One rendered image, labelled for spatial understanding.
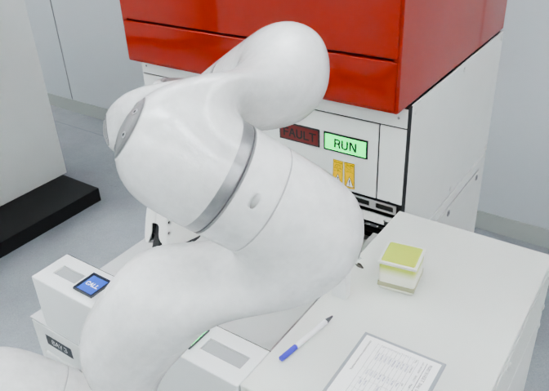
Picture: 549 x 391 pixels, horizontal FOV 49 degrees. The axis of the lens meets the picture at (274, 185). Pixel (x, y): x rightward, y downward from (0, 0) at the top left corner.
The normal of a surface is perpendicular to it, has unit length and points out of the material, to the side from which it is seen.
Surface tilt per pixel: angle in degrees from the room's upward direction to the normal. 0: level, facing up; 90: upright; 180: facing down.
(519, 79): 90
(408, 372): 0
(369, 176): 90
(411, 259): 0
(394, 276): 90
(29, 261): 0
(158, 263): 11
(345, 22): 90
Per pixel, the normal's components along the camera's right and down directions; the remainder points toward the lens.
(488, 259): -0.04, -0.87
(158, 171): -0.10, 0.35
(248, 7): -0.57, 0.43
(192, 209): -0.04, 0.63
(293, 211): 0.38, 0.05
